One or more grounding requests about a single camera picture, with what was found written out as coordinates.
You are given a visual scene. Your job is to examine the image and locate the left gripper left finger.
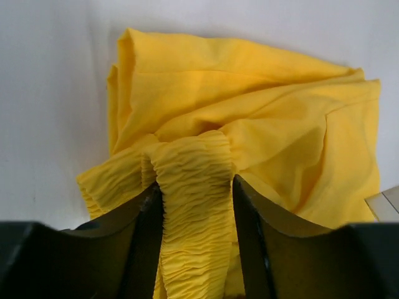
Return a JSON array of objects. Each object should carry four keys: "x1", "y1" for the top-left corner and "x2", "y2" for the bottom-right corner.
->
[{"x1": 1, "y1": 183, "x2": 163, "y2": 298}]

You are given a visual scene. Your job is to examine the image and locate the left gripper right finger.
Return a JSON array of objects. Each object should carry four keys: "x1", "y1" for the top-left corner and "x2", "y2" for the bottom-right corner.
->
[{"x1": 233, "y1": 176, "x2": 398, "y2": 298}]

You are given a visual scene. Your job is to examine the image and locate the yellow shorts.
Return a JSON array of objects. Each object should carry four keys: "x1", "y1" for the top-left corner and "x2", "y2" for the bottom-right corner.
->
[{"x1": 77, "y1": 29, "x2": 380, "y2": 298}]

